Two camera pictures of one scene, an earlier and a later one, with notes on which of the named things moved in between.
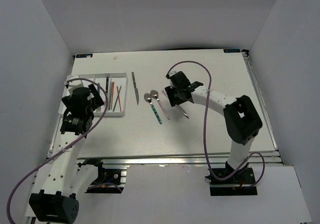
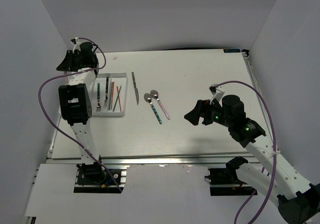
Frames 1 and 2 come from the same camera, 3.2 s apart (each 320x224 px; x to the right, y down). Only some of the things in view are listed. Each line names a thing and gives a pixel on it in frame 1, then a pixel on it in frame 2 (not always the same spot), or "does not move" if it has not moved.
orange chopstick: [119, 97] does not move
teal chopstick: [117, 98] does not move
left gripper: [96, 99] -> [67, 64]
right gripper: [169, 90] -> [203, 107]
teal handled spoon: [147, 96] does not move
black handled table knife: [136, 89] does not move
